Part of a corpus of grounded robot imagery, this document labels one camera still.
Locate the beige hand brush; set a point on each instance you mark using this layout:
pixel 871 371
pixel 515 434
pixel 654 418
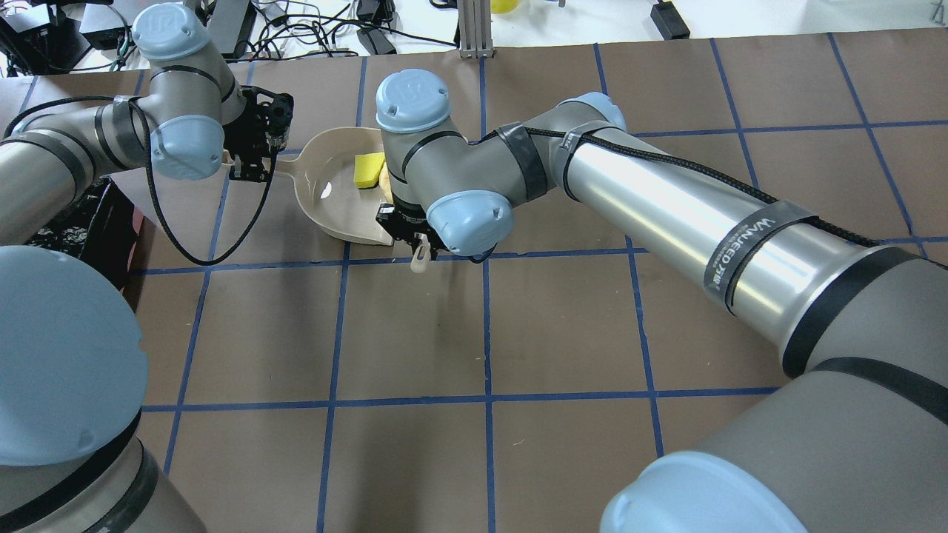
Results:
pixel 421 254

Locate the yellow sponge piece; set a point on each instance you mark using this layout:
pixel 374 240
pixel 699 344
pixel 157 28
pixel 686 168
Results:
pixel 367 169

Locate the beige dustpan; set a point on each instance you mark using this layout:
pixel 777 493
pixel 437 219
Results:
pixel 322 176

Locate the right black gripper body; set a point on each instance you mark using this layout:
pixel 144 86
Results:
pixel 405 219

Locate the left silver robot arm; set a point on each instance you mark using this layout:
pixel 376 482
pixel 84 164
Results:
pixel 74 376

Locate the pale melon slice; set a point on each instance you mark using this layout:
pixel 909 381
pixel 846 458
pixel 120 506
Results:
pixel 384 183

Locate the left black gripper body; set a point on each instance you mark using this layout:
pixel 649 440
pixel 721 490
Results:
pixel 250 142

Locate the bin with black bag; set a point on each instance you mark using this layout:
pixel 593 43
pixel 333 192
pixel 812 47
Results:
pixel 99 229

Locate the aluminium frame post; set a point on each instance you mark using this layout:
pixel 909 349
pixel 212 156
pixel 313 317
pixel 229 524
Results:
pixel 474 29

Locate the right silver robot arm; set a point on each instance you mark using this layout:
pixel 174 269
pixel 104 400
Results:
pixel 855 442

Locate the black power adapter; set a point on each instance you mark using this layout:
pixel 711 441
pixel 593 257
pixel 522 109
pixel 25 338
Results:
pixel 668 21

